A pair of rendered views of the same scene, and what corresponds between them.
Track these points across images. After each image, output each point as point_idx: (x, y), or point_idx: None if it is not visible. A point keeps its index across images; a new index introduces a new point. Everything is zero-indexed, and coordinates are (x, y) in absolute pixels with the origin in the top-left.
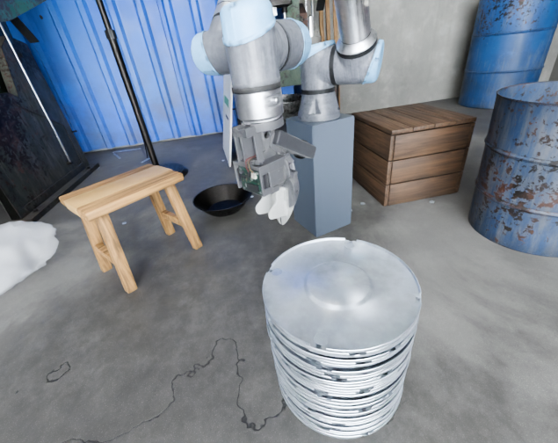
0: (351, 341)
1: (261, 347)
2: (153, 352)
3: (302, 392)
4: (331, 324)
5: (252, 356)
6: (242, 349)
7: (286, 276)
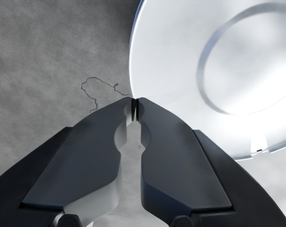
0: None
1: (118, 65)
2: (54, 127)
3: None
4: (265, 127)
5: (119, 76)
6: (106, 77)
7: (171, 102)
